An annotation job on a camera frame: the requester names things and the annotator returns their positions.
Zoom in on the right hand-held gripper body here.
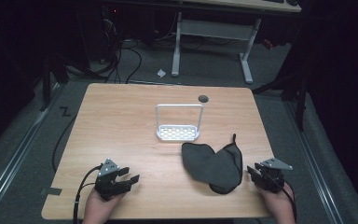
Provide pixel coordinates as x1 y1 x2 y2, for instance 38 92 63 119
254 157 294 194

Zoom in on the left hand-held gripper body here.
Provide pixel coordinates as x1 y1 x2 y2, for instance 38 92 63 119
93 158 132 202

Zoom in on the grey and yellow cloth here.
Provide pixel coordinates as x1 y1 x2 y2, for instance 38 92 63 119
181 133 244 196

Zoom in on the white rack with handle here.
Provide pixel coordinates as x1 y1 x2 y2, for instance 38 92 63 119
155 103 205 142

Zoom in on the grey tape patch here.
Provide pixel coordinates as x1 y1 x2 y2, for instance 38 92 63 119
39 187 63 197

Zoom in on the black metal stand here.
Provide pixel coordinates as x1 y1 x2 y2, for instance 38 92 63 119
38 54 71 112
251 69 310 133

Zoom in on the small red object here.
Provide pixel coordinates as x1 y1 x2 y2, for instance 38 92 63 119
261 38 275 51

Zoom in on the white-framed desk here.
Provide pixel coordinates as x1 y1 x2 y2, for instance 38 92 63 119
171 0 303 85

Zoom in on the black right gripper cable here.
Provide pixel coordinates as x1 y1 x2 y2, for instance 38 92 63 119
268 174 298 224

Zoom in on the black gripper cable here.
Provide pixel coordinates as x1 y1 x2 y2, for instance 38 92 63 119
72 165 103 224
268 174 298 224

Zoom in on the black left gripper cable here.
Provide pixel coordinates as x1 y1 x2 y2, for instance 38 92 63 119
72 165 103 224

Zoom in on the metal floor rail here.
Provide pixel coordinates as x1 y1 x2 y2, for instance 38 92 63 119
0 83 62 220
282 98 345 224

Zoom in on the thin black floor cable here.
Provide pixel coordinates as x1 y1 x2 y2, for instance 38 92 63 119
51 114 78 174

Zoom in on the bundle of black floor cables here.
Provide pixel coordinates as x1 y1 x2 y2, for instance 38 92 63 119
88 6 144 85

